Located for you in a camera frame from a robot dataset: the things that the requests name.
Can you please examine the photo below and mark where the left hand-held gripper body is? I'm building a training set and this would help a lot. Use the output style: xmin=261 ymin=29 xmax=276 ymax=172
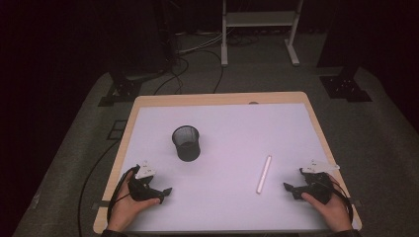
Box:
xmin=127 ymin=160 xmax=166 ymax=204

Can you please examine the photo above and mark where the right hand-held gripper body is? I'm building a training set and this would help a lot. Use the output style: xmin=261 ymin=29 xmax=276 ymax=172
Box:
xmin=292 ymin=159 xmax=341 ymax=205

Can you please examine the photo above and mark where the person's left hand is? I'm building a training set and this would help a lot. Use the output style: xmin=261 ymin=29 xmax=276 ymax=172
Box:
xmin=106 ymin=171 xmax=162 ymax=233

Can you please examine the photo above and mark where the person's right hand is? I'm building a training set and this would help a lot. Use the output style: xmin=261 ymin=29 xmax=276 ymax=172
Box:
xmin=300 ymin=174 xmax=354 ymax=233

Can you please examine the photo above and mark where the white pen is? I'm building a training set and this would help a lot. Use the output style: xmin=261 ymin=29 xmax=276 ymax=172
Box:
xmin=255 ymin=154 xmax=274 ymax=195

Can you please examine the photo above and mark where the black mesh pen holder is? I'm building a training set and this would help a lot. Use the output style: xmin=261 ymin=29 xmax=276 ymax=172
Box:
xmin=171 ymin=124 xmax=202 ymax=163

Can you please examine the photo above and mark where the floor outlet box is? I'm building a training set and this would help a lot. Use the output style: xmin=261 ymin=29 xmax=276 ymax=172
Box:
xmin=106 ymin=119 xmax=128 ymax=141

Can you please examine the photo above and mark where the white table mat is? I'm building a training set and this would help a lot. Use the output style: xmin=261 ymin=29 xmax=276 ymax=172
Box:
xmin=119 ymin=103 xmax=361 ymax=232

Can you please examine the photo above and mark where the black stand with base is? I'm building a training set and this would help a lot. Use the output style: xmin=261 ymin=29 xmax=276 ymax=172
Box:
xmin=97 ymin=0 xmax=172 ymax=108
xmin=316 ymin=0 xmax=374 ymax=104

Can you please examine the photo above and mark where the wooden table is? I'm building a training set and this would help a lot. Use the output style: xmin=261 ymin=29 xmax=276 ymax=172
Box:
xmin=92 ymin=91 xmax=363 ymax=235

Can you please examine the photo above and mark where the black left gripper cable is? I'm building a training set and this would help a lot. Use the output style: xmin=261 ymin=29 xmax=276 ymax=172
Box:
xmin=106 ymin=164 xmax=141 ymax=225

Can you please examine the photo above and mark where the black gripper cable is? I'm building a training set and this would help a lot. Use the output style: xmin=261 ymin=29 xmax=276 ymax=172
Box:
xmin=324 ymin=177 xmax=355 ymax=226
xmin=106 ymin=164 xmax=141 ymax=225

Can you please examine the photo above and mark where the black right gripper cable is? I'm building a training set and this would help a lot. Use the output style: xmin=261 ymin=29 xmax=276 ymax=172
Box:
xmin=324 ymin=177 xmax=355 ymax=226

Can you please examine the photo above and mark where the black floor cable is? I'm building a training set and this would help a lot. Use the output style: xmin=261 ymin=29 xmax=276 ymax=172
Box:
xmin=77 ymin=139 xmax=121 ymax=237

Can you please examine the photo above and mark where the bundle of floor cables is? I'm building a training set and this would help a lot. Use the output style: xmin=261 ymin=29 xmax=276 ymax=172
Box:
xmin=152 ymin=28 xmax=261 ymax=97

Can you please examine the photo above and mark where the white metal desk frame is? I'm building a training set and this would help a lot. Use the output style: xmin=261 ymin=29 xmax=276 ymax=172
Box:
xmin=220 ymin=0 xmax=304 ymax=68

